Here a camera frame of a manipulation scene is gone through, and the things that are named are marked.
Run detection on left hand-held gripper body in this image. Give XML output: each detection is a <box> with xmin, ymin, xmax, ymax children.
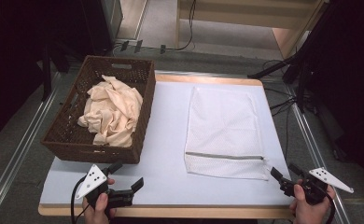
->
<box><xmin>75</xmin><ymin>163</ymin><xmax>135</xmax><ymax>218</ymax></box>

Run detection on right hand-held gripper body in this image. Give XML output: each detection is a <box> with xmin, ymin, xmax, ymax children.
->
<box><xmin>279</xmin><ymin>167</ymin><xmax>355</xmax><ymax>206</ymax></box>

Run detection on brown wicker basket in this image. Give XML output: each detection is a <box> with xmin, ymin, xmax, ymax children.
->
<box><xmin>40</xmin><ymin>55</ymin><xmax>157</xmax><ymax>165</ymax></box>

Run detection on cream cloth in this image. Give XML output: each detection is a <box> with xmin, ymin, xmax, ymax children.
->
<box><xmin>77</xmin><ymin>74</ymin><xmax>144</xmax><ymax>148</ymax></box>

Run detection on white mesh laundry bag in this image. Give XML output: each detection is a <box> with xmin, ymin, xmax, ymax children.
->
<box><xmin>184</xmin><ymin>86</ymin><xmax>270</xmax><ymax>181</ymax></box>

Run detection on person's right hand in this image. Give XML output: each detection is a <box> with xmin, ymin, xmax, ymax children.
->
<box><xmin>288</xmin><ymin>178</ymin><xmax>337</xmax><ymax>224</ymax></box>

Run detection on person's left hand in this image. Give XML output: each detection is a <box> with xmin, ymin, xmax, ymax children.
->
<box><xmin>81</xmin><ymin>177</ymin><xmax>118</xmax><ymax>224</ymax></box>

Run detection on wooden table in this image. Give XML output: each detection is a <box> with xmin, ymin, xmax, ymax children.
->
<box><xmin>37</xmin><ymin>74</ymin><xmax>296</xmax><ymax>219</ymax></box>

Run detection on white table mat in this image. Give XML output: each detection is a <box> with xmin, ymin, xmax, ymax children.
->
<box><xmin>39</xmin><ymin>81</ymin><xmax>295</xmax><ymax>207</ymax></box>

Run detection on black stand with legs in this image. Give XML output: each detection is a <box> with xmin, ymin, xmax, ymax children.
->
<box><xmin>247</xmin><ymin>0</ymin><xmax>337</xmax><ymax>114</ymax></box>

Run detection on dark cabinet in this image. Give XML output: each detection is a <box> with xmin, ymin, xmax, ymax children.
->
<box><xmin>80</xmin><ymin>0</ymin><xmax>124</xmax><ymax>56</ymax></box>

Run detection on light wooden furniture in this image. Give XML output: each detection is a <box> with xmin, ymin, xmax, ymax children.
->
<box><xmin>175</xmin><ymin>0</ymin><xmax>330</xmax><ymax>60</ymax></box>

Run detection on metal floor rail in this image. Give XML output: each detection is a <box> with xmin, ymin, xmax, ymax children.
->
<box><xmin>287</xmin><ymin>87</ymin><xmax>352</xmax><ymax>224</ymax></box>
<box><xmin>0</xmin><ymin>73</ymin><xmax>63</xmax><ymax>224</ymax></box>

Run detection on left hand-held gripper cable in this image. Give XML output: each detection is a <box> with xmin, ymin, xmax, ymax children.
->
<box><xmin>70</xmin><ymin>175</ymin><xmax>90</xmax><ymax>224</ymax></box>

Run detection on hand-held gripper cable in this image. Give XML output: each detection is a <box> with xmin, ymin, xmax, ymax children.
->
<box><xmin>70</xmin><ymin>175</ymin><xmax>90</xmax><ymax>224</ymax></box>
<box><xmin>321</xmin><ymin>185</ymin><xmax>337</xmax><ymax>224</ymax></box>

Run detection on right hand-held gripper cable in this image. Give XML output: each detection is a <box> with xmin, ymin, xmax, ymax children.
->
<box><xmin>321</xmin><ymin>185</ymin><xmax>337</xmax><ymax>224</ymax></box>

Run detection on black floor cables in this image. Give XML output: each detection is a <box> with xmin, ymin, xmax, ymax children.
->
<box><xmin>262</xmin><ymin>59</ymin><xmax>300</xmax><ymax>161</ymax></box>

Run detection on black metal post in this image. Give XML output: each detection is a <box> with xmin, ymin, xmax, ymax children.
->
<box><xmin>41</xmin><ymin>43</ymin><xmax>53</xmax><ymax>102</ymax></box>

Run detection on black hanging cable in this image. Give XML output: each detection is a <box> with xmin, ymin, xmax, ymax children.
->
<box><xmin>165</xmin><ymin>0</ymin><xmax>197</xmax><ymax>52</ymax></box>

